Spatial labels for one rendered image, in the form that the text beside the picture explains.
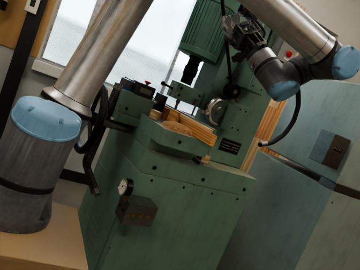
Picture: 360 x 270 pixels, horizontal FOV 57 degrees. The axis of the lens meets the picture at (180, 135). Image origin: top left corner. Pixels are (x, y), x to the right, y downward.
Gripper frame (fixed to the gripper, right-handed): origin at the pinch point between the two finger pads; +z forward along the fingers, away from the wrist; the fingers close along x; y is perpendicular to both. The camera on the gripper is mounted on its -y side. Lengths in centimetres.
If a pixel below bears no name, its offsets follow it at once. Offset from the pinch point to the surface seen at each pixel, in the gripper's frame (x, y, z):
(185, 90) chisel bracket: 11.8, -31.7, -3.6
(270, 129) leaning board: -114, -167, 9
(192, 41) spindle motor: 5.5, -16.2, 7.9
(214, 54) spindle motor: -1.7, -19.2, 1.1
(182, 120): 19.1, -33.7, -15.5
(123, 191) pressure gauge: 53, -30, -34
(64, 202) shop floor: 74, -159, 17
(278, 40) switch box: -31.1, -16.2, -3.7
